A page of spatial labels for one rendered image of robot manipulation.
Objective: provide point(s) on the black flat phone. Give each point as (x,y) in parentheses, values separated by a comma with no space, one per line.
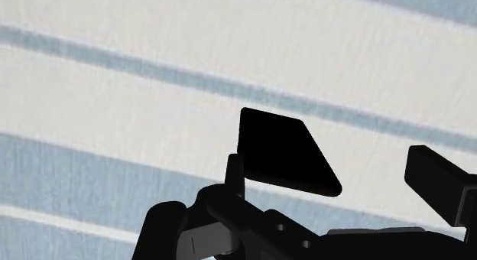
(279,155)

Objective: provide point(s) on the white blue striped bed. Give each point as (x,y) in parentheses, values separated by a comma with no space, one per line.
(111,102)

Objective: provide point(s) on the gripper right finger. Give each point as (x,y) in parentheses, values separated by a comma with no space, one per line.
(436,181)

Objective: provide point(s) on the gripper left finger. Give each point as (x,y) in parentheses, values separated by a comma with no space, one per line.
(238,214)

